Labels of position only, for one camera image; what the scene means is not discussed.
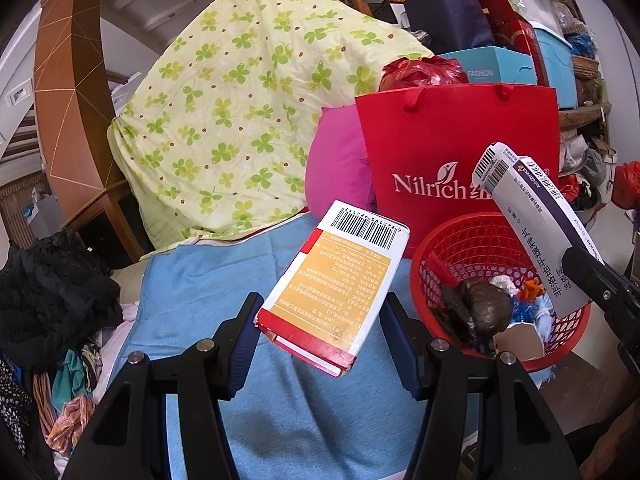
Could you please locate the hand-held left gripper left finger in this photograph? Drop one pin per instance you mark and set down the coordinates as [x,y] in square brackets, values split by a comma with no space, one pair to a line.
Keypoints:
[245,345]

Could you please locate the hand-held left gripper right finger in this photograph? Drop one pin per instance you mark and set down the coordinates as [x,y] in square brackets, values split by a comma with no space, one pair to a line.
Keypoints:
[402,345]

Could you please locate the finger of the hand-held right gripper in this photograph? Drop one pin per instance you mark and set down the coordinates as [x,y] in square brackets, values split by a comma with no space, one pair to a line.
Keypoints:
[600,280]

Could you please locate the white and purple carton box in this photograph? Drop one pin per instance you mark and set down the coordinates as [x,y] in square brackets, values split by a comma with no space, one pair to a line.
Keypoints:
[540,230]

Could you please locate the dark plastic bag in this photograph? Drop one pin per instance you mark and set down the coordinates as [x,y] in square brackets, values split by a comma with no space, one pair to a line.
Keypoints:
[480,305]

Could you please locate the orange and white carton box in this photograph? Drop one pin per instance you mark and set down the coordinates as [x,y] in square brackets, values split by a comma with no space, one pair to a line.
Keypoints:
[330,290]

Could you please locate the red plastic mesh basket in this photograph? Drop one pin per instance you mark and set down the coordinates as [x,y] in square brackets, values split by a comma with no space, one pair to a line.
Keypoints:
[460,240]

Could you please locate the blue blanket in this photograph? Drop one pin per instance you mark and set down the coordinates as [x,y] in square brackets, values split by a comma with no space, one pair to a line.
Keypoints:
[310,410]

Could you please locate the wooden shelf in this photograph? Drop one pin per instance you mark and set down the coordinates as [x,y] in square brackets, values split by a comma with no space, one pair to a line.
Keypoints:
[585,115]

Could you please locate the pile of colourful clothes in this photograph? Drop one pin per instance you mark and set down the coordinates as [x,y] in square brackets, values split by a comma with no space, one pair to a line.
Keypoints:
[70,410]

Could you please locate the magenta pillow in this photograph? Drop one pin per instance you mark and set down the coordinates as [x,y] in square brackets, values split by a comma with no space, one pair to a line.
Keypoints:
[335,160]

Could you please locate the black cloth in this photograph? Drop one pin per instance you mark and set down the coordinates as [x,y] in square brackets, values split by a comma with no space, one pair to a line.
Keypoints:
[50,290]

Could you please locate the red paper gift bag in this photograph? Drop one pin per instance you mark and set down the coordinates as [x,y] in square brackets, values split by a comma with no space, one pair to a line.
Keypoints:
[450,135]

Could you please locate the blue plastic storage bin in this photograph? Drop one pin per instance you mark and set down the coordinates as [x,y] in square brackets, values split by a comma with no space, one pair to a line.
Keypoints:
[555,60]

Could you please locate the yellow clover print quilt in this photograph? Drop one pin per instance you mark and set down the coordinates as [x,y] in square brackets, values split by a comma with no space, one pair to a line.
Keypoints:
[225,110]

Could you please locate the light blue cardboard box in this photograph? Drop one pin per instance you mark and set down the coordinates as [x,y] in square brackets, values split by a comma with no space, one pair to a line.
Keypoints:
[495,62]

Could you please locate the crumpled red plastic bag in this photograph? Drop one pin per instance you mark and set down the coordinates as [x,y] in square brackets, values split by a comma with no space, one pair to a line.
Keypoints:
[425,72]

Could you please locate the dark red box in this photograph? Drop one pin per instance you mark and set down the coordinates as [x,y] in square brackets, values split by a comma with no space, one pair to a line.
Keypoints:
[505,20]

